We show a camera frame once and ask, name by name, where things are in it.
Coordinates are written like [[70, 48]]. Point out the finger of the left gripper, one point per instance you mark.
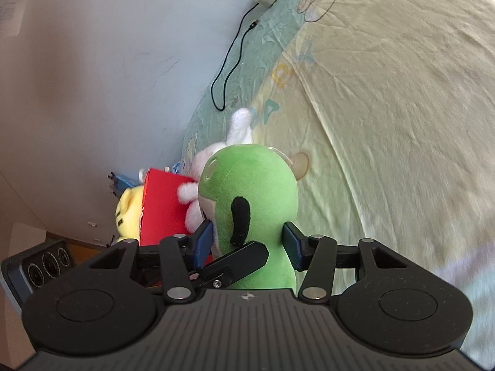
[[232, 267]]

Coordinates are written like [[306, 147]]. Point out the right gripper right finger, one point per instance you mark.
[[316, 255]]

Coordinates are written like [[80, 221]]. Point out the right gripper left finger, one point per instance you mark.
[[179, 256]]

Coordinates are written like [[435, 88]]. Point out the yellow tiger plush toy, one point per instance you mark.
[[129, 212]]

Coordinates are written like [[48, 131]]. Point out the green plush toy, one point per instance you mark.
[[249, 192]]

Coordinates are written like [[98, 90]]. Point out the red cardboard box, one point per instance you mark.
[[162, 213]]

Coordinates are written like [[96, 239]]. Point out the blue plastic package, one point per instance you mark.
[[119, 183]]

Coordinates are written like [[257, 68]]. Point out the green yellow cartoon bedsheet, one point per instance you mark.
[[387, 109]]

